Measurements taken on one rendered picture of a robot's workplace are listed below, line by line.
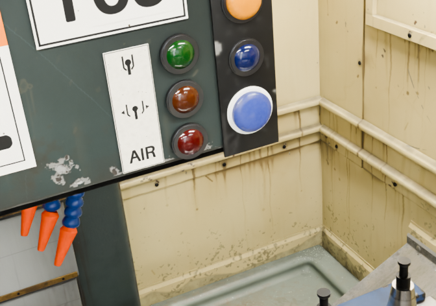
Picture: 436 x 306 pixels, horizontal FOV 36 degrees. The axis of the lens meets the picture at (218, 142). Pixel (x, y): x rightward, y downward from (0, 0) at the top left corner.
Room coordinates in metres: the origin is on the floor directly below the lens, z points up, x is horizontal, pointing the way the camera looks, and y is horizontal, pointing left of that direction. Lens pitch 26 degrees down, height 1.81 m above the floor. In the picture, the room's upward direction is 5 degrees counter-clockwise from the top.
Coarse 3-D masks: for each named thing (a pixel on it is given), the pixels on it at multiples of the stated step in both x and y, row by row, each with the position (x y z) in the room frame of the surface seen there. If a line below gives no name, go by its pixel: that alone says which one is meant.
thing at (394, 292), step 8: (392, 288) 0.62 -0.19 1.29; (400, 288) 0.62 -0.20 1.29; (408, 288) 0.62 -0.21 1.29; (392, 296) 0.62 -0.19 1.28; (400, 296) 0.61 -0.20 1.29; (408, 296) 0.61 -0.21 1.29; (392, 304) 0.62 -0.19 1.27; (400, 304) 0.61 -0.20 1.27; (408, 304) 0.61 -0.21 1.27; (416, 304) 0.62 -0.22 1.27
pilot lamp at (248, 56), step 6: (240, 48) 0.43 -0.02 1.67; (246, 48) 0.43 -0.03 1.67; (252, 48) 0.43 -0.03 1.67; (240, 54) 0.43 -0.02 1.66; (246, 54) 0.43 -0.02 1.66; (252, 54) 0.43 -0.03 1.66; (258, 54) 0.44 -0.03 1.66; (234, 60) 0.43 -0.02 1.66; (240, 60) 0.43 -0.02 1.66; (246, 60) 0.43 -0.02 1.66; (252, 60) 0.43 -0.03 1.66; (258, 60) 0.44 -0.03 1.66; (240, 66) 0.43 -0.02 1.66; (246, 66) 0.43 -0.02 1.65; (252, 66) 0.43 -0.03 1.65
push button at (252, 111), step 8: (248, 96) 0.43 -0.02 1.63; (256, 96) 0.43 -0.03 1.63; (264, 96) 0.43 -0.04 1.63; (240, 104) 0.43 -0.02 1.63; (248, 104) 0.43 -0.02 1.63; (256, 104) 0.43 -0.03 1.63; (264, 104) 0.43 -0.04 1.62; (232, 112) 0.43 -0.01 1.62; (240, 112) 0.43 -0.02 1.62; (248, 112) 0.43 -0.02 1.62; (256, 112) 0.43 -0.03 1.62; (264, 112) 0.43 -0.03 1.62; (240, 120) 0.43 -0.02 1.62; (248, 120) 0.43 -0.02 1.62; (256, 120) 0.43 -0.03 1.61; (264, 120) 0.43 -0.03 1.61; (240, 128) 0.43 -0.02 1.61; (248, 128) 0.43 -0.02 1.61; (256, 128) 0.43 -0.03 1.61
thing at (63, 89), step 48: (0, 0) 0.38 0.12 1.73; (192, 0) 0.42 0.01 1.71; (48, 48) 0.39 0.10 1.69; (96, 48) 0.40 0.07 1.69; (48, 96) 0.39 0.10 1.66; (96, 96) 0.40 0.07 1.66; (48, 144) 0.38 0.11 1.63; (96, 144) 0.40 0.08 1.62; (0, 192) 0.37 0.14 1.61; (48, 192) 0.38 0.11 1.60
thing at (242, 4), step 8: (232, 0) 0.43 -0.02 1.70; (240, 0) 0.43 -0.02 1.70; (248, 0) 0.43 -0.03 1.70; (256, 0) 0.43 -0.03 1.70; (232, 8) 0.43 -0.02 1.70; (240, 8) 0.43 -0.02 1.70; (248, 8) 0.43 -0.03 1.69; (256, 8) 0.43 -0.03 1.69; (240, 16) 0.43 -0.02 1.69; (248, 16) 0.43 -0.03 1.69
